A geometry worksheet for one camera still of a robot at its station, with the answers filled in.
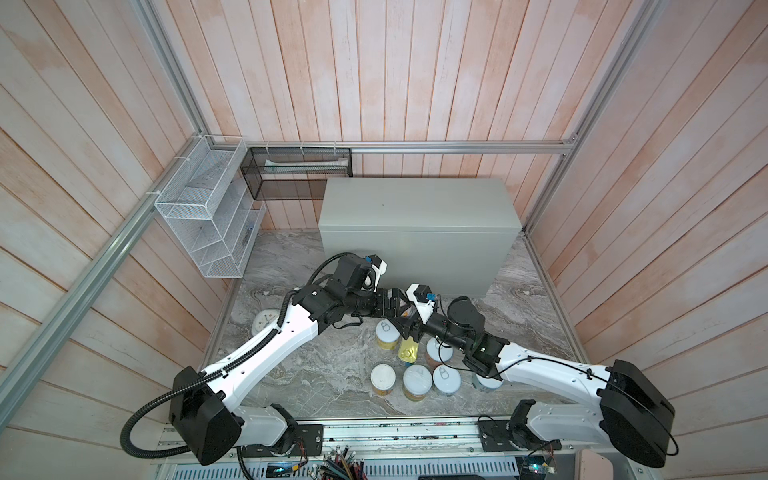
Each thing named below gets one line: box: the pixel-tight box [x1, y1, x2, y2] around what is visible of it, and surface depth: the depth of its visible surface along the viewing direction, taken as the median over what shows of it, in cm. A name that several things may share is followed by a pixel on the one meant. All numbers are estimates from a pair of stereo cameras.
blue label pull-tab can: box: [432, 364, 462, 397], surface depth 79 cm
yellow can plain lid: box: [370, 363, 396, 396], surface depth 79 cm
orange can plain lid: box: [403, 364, 433, 402], surface depth 77 cm
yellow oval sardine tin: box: [398, 336, 419, 364], surface depth 85 cm
